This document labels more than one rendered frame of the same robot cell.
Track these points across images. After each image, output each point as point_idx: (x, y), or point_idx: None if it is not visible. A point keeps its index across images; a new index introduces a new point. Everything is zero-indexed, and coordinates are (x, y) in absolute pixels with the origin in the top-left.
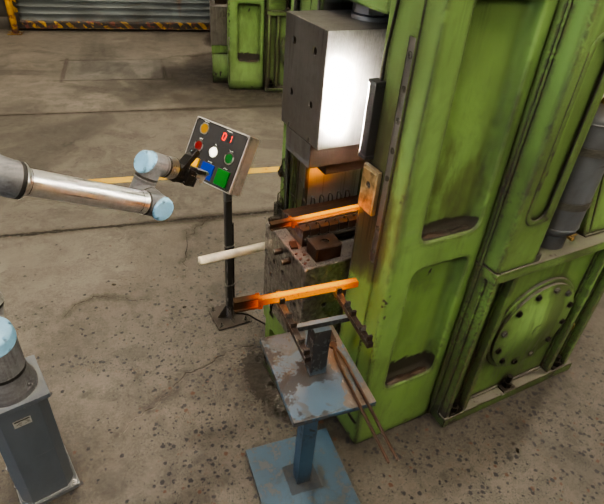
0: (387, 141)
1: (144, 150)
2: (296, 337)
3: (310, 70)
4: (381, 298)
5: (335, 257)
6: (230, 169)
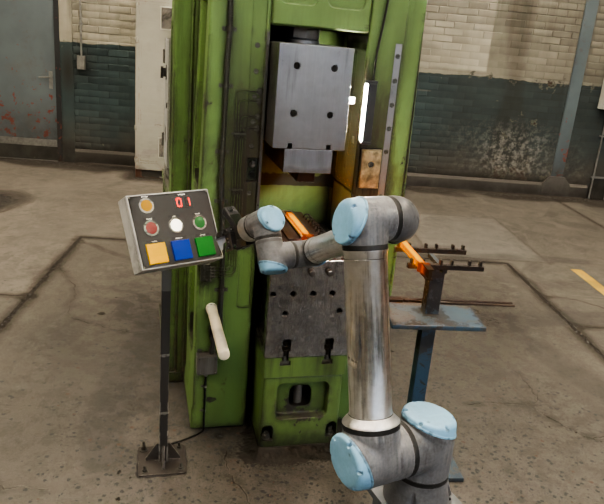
0: (383, 123)
1: (267, 206)
2: (462, 265)
3: (328, 85)
4: (391, 251)
5: None
6: (208, 232)
